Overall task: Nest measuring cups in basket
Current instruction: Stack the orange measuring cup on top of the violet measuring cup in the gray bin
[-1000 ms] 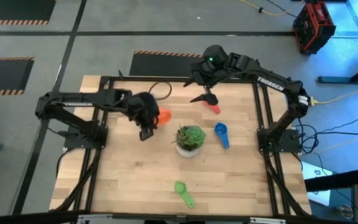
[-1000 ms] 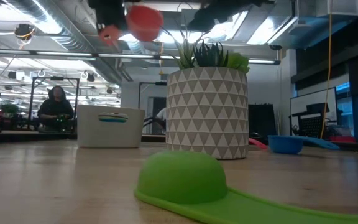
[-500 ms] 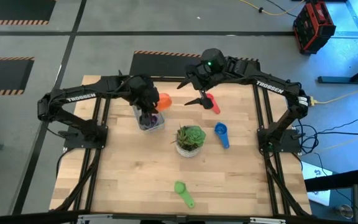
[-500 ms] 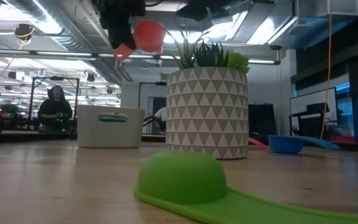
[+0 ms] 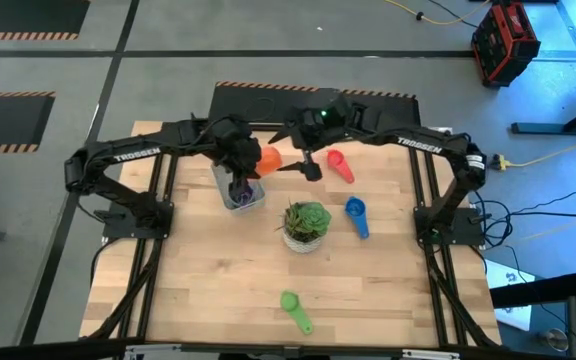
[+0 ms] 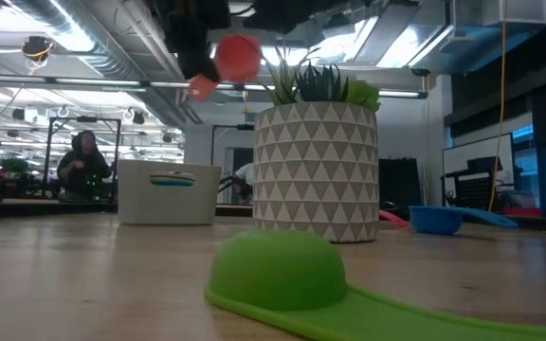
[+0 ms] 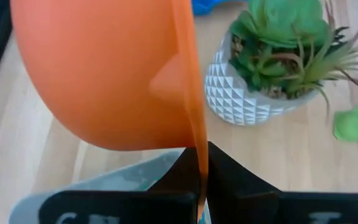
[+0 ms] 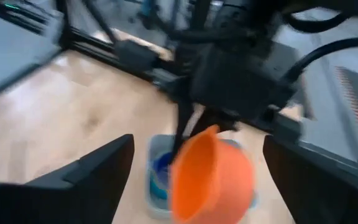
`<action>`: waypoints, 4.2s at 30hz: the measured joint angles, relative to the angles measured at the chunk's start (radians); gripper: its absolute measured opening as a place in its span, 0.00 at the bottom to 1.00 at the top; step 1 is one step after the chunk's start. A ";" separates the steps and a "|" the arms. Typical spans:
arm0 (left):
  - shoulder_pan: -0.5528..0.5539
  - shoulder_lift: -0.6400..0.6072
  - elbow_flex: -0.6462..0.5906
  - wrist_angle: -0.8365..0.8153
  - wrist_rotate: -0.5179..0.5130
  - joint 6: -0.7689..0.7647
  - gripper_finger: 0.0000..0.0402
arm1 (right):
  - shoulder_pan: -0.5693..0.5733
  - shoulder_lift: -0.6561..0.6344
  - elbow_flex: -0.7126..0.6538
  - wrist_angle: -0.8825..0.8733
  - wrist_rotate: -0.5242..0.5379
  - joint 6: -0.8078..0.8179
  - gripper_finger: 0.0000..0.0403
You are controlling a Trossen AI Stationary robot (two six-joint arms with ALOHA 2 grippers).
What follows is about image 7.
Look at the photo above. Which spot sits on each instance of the blue measuring cup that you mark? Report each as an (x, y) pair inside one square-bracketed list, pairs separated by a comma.
[(207, 6)]

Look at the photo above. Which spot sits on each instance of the green measuring cup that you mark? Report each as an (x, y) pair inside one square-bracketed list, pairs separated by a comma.
[(353, 124)]

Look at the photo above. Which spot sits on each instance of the orange measuring cup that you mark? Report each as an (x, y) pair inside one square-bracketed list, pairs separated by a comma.
[(104, 77)]

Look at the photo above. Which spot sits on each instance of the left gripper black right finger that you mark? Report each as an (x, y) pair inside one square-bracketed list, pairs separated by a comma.
[(259, 208)]

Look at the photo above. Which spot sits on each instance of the succulent in triangle-patterned pot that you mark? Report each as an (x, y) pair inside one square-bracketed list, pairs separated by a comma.
[(259, 77)]

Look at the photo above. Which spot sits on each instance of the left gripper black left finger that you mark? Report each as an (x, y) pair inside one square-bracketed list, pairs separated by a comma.
[(120, 208)]

